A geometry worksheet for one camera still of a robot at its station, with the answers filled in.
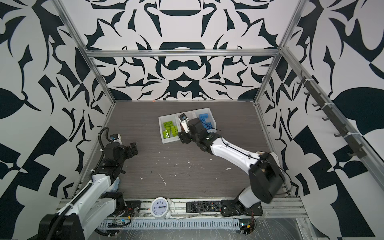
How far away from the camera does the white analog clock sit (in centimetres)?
72

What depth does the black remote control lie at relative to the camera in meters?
0.74

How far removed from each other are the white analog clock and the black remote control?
9 centimetres
